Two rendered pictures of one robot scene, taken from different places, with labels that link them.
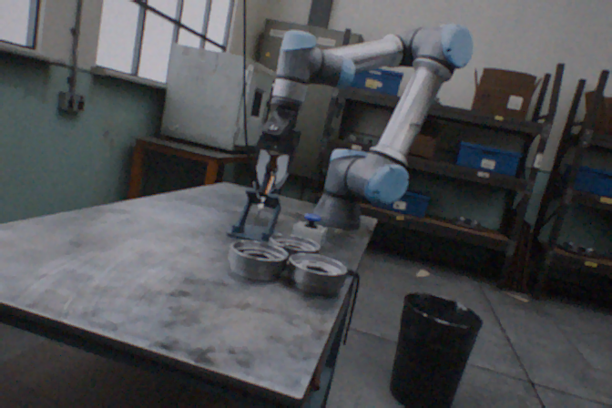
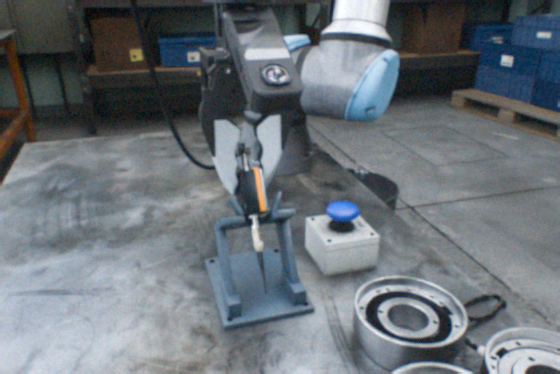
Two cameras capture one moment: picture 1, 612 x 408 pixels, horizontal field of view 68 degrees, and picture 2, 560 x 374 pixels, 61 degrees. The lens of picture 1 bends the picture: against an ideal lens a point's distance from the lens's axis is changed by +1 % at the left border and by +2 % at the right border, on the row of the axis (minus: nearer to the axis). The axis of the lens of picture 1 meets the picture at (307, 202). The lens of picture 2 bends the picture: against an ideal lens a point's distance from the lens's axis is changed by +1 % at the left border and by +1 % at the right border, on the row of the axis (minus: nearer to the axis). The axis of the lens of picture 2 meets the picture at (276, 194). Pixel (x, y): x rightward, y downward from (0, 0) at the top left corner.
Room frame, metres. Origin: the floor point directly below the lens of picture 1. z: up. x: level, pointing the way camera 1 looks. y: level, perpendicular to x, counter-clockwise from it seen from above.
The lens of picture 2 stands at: (0.63, 0.29, 1.13)
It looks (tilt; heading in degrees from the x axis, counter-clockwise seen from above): 26 degrees down; 333
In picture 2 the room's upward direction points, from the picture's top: straight up
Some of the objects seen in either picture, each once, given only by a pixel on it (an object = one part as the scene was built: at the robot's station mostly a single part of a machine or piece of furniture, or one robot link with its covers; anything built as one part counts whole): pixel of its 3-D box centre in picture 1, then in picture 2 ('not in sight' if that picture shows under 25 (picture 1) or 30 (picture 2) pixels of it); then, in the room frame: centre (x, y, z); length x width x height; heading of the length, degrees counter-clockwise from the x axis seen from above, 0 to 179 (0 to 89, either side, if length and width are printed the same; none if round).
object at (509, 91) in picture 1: (501, 95); not in sight; (4.26, -1.51, 1.70); 0.56 x 0.36 x 0.39; 74
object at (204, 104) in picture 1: (224, 104); not in sight; (3.38, 0.75, 1.10); 0.62 x 0.61 x 0.65; 169
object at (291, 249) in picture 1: (293, 251); (406, 323); (0.89, 0.01, 0.82); 0.10 x 0.10 x 0.04
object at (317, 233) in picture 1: (310, 234); (339, 238); (1.05, -0.02, 0.82); 0.08 x 0.07 x 0.05; 169
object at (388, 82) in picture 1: (373, 82); not in sight; (4.50, -0.38, 1.61); 0.52 x 0.38 x 0.22; 82
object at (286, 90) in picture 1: (288, 92); not in sight; (1.08, 0.10, 1.14); 0.08 x 0.08 x 0.05
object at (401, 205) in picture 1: (401, 199); (192, 49); (4.41, -0.89, 0.56); 0.52 x 0.38 x 0.22; 76
